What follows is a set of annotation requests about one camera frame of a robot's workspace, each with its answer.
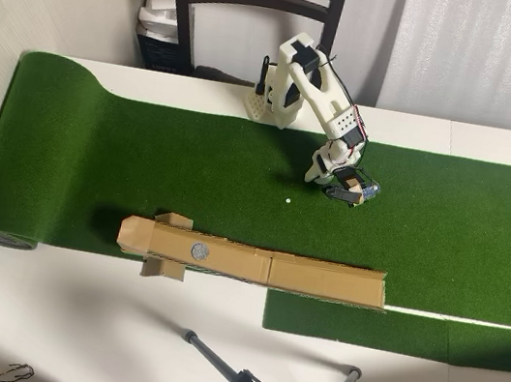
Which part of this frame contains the wrist camera with blue board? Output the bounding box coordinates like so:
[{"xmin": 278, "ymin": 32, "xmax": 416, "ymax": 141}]
[{"xmin": 323, "ymin": 162, "xmax": 383, "ymax": 212}]

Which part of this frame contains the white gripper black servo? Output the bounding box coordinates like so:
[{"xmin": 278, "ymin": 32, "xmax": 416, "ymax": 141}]
[{"xmin": 304, "ymin": 134, "xmax": 364, "ymax": 191}]

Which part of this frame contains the gray round mark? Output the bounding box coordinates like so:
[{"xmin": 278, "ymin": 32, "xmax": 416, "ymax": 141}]
[{"xmin": 188, "ymin": 240, "xmax": 213, "ymax": 263}]

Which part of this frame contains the long green turf mat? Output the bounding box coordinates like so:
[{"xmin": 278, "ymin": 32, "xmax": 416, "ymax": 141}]
[{"xmin": 0, "ymin": 44, "xmax": 511, "ymax": 333}]

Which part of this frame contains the short green turf piece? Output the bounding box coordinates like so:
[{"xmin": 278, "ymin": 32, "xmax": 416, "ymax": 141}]
[{"xmin": 259, "ymin": 286, "xmax": 511, "ymax": 376}]

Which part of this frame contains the cardboard ramp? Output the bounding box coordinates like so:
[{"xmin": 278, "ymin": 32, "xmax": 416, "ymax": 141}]
[{"xmin": 111, "ymin": 203, "xmax": 397, "ymax": 317}]

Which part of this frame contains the dark printed box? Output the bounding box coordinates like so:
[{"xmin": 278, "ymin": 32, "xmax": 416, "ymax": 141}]
[{"xmin": 132, "ymin": 31, "xmax": 198, "ymax": 77}]

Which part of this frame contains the white curtain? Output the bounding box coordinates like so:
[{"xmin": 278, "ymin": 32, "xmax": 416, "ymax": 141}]
[{"xmin": 376, "ymin": 0, "xmax": 511, "ymax": 131}]

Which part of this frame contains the thin black wire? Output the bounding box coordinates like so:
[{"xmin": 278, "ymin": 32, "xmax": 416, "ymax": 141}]
[{"xmin": 0, "ymin": 358, "xmax": 35, "ymax": 382}]

